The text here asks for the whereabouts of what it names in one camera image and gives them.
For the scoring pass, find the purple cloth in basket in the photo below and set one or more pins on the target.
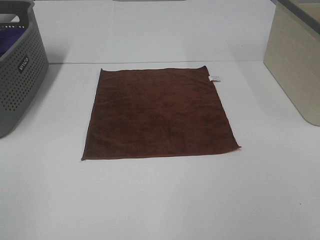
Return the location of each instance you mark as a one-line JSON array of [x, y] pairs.
[[8, 37]]

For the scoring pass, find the brown towel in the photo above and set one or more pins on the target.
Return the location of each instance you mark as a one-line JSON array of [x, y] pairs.
[[149, 113]]

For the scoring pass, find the grey perforated laundry basket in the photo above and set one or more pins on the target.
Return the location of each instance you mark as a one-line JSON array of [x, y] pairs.
[[23, 66]]

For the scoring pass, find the beige storage box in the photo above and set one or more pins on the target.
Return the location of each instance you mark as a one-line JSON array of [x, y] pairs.
[[293, 54]]

